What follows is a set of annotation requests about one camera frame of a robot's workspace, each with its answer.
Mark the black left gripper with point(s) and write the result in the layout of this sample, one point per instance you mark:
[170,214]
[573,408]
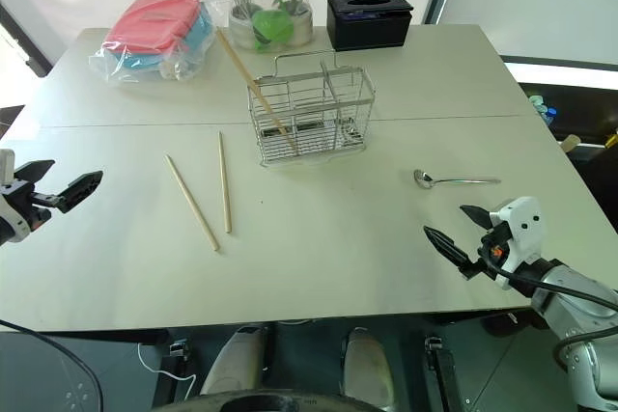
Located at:
[41,200]

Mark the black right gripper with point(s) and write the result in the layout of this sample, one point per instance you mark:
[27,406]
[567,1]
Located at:
[491,250]

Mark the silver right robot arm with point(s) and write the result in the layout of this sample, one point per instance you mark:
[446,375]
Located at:
[579,296]

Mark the metal spoon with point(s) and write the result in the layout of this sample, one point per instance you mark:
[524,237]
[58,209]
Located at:
[423,178]

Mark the wooden chopstick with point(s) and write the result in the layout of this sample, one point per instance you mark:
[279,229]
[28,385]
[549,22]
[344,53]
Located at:
[236,61]
[191,202]
[224,183]

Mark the clear plastic bag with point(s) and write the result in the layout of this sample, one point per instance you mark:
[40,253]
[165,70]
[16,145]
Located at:
[140,69]

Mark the black table leg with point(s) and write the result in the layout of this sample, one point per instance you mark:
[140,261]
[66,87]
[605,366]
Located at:
[446,373]
[174,373]

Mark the pale rounded robot foot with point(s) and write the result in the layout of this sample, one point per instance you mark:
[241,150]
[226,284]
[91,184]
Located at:
[236,359]
[367,364]

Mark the pink lunch box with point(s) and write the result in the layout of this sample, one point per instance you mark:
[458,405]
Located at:
[154,21]

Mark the blue lunch box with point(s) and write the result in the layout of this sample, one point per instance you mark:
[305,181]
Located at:
[200,33]

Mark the black tissue box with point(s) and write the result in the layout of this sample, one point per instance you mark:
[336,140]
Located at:
[367,31]

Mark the white plant pot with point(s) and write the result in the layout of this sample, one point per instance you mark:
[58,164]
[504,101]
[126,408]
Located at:
[301,26]

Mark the green plastic object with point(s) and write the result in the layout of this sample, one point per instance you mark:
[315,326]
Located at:
[272,26]

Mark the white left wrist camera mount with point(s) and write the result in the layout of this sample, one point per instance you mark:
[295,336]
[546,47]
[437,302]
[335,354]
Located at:
[6,166]

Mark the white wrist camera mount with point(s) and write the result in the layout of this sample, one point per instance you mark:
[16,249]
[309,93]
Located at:
[6,166]
[521,228]

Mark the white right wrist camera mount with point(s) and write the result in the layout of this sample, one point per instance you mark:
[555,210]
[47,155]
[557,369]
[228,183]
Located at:
[521,228]

